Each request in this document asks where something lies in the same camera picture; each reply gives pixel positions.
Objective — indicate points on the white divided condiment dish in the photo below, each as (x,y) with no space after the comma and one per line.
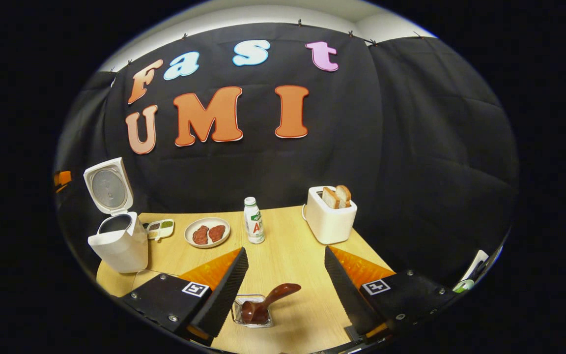
(161,228)

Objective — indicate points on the clear plastic tray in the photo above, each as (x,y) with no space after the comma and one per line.
(116,284)

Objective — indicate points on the red steak piece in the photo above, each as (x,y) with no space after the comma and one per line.
(200,235)
(217,232)

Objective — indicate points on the brown wooden spoon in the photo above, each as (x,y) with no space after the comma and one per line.
(263,307)

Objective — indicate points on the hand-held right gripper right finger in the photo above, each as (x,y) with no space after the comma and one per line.
(347,295)

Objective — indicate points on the white rice cooker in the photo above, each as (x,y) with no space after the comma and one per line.
(121,246)

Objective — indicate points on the round beige plate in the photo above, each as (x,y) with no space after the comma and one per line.
(207,221)

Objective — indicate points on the white drink bottle green cap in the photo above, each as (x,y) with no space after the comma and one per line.
(254,223)

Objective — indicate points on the white and green object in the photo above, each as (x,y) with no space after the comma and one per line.
(466,284)

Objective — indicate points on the white toaster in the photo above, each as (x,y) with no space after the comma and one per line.
(329,223)

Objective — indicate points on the black backdrop cloth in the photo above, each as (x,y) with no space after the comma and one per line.
(386,147)

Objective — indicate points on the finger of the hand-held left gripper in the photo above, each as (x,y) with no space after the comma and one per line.
(64,177)

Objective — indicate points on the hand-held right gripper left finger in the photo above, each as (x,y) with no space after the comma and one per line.
(226,295)

